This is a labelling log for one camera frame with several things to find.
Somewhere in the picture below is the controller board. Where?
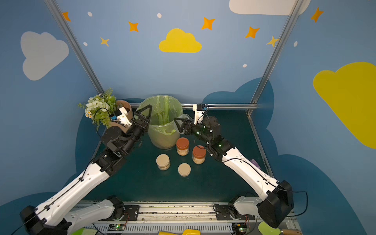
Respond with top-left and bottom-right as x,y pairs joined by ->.
231,223 -> 249,235
107,224 -> 126,232

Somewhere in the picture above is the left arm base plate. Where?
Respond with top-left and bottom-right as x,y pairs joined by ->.
110,205 -> 140,221

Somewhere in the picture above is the yellow scoop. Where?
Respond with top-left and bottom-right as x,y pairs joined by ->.
158,229 -> 201,235

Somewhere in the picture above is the right controller board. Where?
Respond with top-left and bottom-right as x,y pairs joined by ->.
231,223 -> 249,235

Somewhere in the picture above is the rear brown-lid oatmeal jar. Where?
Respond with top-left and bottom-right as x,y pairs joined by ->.
176,138 -> 190,156

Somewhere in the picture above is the green plastic bin liner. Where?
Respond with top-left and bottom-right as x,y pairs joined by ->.
137,96 -> 184,136

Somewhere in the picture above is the green spatula wooden handle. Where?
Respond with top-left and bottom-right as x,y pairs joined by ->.
258,221 -> 302,235

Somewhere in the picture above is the mesh waste bin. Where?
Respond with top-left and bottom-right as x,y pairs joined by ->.
145,94 -> 184,149

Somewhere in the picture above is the green tool front left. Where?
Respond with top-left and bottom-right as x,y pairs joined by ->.
71,228 -> 98,235

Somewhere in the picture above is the beige-lid oatmeal jar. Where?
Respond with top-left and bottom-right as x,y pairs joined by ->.
156,154 -> 170,171
177,114 -> 192,125

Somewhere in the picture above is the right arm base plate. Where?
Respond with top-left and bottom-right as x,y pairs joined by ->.
213,204 -> 256,221

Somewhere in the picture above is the right brown-lid oatmeal jar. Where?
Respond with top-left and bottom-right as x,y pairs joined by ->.
193,146 -> 207,165

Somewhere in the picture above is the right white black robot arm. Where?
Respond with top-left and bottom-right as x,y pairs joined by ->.
174,116 -> 294,228

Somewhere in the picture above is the beige jar lid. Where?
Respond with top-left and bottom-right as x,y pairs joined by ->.
178,163 -> 191,177

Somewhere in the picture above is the purple pink-handled scoop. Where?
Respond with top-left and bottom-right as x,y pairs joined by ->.
250,159 -> 261,169

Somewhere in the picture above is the artificial white flower plant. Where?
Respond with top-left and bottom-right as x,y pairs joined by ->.
78,88 -> 119,130

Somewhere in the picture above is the left controller board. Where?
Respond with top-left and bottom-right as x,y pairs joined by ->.
107,224 -> 126,232

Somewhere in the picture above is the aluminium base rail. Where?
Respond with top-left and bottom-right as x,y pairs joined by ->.
48,201 -> 302,235

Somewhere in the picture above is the brown-lid oatmeal jar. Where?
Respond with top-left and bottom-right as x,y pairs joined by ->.
193,146 -> 207,165
176,138 -> 190,156

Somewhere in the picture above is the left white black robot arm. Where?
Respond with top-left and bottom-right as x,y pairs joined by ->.
20,105 -> 153,235

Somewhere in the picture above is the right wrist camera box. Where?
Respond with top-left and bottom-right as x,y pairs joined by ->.
193,103 -> 209,124

